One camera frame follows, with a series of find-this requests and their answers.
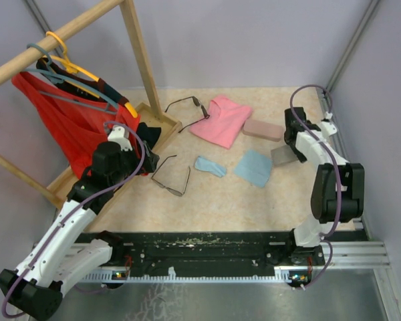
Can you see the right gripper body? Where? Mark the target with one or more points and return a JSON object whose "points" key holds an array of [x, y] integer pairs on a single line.
{"points": [[301, 157]]}

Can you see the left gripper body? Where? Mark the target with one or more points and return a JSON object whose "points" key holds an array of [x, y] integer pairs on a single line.
{"points": [[147, 166]]}

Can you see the grey glasses case green lining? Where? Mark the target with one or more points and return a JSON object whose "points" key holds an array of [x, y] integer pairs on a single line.
{"points": [[282, 155]]}

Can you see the small light blue cloth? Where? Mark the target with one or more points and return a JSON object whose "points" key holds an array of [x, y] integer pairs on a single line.
{"points": [[205, 165]]}

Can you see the large light blue cloth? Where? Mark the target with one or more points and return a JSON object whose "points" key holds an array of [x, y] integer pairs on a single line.
{"points": [[254, 168]]}

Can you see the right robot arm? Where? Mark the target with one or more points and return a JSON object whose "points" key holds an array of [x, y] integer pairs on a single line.
{"points": [[338, 189]]}

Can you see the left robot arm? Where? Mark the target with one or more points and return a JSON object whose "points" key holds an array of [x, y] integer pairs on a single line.
{"points": [[39, 283]]}

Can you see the tortoiseshell sunglasses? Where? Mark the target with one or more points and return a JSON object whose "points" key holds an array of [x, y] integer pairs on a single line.
{"points": [[197, 103]]}

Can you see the pink glasses case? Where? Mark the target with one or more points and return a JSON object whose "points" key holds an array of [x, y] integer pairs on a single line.
{"points": [[264, 130]]}

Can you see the wooden clothes rack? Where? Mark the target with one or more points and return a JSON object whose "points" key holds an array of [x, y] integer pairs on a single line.
{"points": [[151, 113]]}

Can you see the pink folded shirt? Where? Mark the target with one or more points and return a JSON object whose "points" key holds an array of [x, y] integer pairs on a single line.
{"points": [[224, 123]]}

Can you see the red hanging shirt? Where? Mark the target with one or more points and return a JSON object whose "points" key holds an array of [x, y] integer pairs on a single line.
{"points": [[77, 148]]}

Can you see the dark striped hanging garment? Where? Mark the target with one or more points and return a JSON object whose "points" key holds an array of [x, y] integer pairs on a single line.
{"points": [[84, 105]]}

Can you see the yellow plastic hanger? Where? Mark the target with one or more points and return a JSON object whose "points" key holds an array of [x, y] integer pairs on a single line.
{"points": [[64, 66]]}

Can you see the grey-blue plastic hanger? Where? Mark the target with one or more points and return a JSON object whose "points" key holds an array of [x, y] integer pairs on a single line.
{"points": [[55, 78]]}

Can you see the thin wire-frame sunglasses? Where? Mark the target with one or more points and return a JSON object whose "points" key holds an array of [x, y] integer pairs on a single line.
{"points": [[172, 176]]}

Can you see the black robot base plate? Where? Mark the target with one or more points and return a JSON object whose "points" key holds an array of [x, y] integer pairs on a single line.
{"points": [[208, 257]]}

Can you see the aluminium frame rail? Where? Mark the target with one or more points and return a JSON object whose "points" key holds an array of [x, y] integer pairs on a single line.
{"points": [[336, 255]]}

